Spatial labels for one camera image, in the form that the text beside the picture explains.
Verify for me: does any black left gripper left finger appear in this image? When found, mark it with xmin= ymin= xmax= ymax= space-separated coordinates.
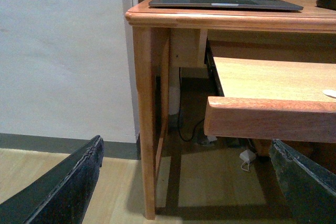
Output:
xmin=1 ymin=135 xmax=104 ymax=223

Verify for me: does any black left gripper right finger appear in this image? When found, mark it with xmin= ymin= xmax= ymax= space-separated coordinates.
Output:
xmin=269 ymin=140 xmax=335 ymax=223

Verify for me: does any dark grey wireless mouse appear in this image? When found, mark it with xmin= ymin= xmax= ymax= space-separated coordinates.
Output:
xmin=316 ymin=0 xmax=336 ymax=10

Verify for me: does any white power adapter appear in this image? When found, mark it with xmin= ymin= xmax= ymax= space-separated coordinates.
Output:
xmin=239 ymin=150 xmax=257 ymax=172

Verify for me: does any round white sticker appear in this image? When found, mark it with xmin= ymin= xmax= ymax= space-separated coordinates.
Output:
xmin=322 ymin=89 xmax=336 ymax=98

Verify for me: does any wooden pull-out keyboard tray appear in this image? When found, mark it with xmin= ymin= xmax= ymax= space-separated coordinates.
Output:
xmin=204 ymin=41 xmax=335 ymax=143

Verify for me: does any wooden desk with hutch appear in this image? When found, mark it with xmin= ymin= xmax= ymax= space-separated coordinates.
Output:
xmin=125 ymin=0 xmax=335 ymax=220

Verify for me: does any black floor cable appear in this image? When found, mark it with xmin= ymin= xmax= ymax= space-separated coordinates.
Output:
xmin=177 ymin=67 xmax=206 ymax=142

